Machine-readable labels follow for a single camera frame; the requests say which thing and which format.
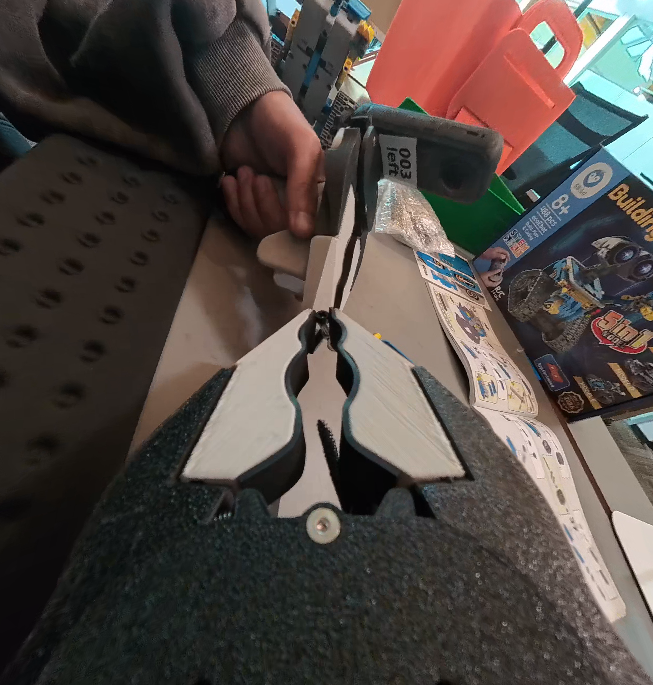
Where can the white laptop stand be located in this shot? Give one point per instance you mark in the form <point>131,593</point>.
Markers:
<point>648,566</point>

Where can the instruction booklet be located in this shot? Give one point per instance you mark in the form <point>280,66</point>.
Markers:
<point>497,385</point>

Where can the white paper sheet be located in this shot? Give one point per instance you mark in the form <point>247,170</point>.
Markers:
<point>444,269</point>

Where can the grey desk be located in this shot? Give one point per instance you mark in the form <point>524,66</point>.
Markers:
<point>401,300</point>

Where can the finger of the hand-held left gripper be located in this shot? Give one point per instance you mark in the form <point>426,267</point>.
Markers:
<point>326,267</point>
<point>357,262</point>

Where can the black perforated panel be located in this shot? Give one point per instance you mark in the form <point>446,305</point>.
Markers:
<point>64,293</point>

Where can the toy set box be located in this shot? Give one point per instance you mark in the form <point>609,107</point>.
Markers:
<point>588,300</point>

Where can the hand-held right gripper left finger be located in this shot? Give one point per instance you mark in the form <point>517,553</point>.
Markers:
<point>251,423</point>

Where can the grey axle rod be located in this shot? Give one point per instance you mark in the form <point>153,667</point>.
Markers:
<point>321,327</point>

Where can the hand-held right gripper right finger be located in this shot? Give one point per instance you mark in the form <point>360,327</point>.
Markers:
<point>401,423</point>

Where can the blue grey brick assembly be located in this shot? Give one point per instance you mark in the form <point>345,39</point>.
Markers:
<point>394,352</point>

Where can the clear bag of grey parts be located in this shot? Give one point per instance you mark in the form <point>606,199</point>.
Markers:
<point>406,215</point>

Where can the dark office chair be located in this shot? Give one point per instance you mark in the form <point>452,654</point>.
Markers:
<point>583,127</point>

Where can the green storage bin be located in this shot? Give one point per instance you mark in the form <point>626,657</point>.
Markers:
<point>475,215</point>

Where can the person's left hand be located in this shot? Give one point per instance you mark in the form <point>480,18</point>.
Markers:
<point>277,150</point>

